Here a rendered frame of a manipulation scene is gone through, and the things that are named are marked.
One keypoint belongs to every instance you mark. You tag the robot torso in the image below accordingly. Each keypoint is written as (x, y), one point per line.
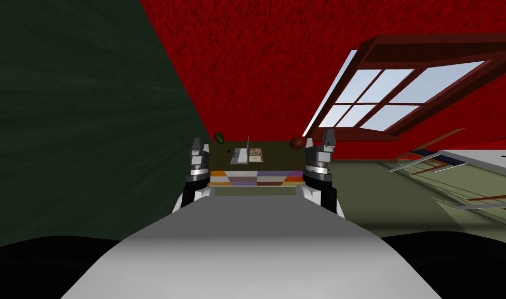
(253, 249)

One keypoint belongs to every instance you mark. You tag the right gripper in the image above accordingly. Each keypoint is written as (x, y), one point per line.
(318, 155)

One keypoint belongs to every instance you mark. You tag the wooden desk with coloured drawers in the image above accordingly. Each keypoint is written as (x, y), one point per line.
(273, 166)

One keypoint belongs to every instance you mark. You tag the white table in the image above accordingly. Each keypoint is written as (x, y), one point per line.
(481, 160)

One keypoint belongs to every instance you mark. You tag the beige book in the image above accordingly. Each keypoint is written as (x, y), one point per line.
(256, 155)

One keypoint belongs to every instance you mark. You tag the green round object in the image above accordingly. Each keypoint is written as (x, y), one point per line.
(219, 138)

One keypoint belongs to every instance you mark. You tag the wooden chair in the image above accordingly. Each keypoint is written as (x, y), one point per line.
(423, 160)

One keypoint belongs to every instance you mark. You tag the grey open laptop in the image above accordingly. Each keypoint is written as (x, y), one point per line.
(239, 155)

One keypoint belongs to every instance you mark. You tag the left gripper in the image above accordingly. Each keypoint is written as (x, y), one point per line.
(200, 159)

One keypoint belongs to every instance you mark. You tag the dark red framed window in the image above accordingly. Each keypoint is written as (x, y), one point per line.
(386, 89)

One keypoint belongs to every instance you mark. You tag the red-brown ball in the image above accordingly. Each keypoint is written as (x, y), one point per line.
(296, 143)

